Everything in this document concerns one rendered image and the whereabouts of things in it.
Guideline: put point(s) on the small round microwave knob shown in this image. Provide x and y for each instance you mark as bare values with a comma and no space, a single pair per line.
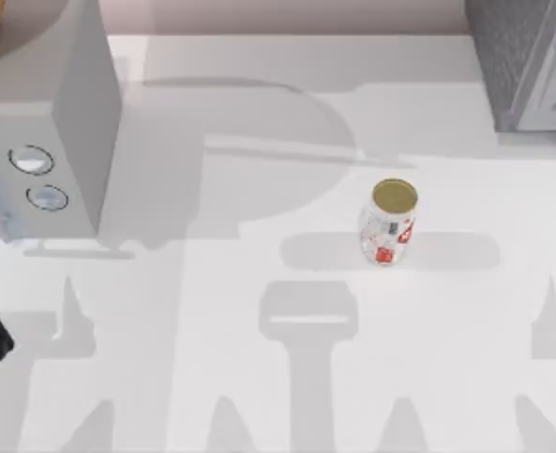
47,197

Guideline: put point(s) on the large round microwave knob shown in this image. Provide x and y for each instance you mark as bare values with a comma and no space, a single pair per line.
30,159

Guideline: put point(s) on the red and white can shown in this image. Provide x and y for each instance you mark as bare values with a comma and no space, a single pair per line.
388,226

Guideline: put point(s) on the grey cabinet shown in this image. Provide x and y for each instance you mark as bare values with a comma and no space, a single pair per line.
518,61

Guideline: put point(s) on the pale microwave oven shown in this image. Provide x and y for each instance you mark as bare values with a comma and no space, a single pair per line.
74,141

